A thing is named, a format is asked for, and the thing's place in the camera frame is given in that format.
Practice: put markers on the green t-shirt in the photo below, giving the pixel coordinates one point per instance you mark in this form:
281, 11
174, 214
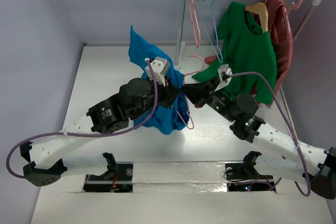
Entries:
246, 48

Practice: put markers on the pink plastic hanger right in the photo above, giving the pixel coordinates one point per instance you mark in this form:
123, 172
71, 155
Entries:
293, 6

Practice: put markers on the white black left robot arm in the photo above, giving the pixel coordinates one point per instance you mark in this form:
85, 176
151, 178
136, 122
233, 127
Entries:
51, 159

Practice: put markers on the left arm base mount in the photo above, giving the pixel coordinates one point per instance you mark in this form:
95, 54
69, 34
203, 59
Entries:
116, 179

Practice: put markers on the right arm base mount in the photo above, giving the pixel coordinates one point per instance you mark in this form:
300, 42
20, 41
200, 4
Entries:
243, 177

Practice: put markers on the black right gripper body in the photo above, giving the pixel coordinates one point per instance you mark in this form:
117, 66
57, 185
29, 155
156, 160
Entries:
207, 91

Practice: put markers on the blue t-shirt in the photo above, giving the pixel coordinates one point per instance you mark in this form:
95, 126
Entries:
166, 120

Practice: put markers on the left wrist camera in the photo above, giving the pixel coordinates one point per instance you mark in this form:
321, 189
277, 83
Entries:
160, 67

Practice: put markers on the pink plastic hanger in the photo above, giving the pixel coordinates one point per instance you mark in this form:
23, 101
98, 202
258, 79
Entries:
194, 22
293, 6

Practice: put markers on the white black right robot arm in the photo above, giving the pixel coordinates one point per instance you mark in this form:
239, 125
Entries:
300, 163

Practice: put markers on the pink plastic hanger left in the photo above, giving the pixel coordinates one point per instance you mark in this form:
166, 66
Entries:
194, 22

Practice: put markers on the wooden hanger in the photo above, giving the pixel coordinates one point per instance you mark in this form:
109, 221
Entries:
260, 9

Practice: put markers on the pink wire hanger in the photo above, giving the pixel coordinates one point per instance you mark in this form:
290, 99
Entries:
186, 99

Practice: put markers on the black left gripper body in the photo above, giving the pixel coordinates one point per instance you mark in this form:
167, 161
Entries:
164, 94

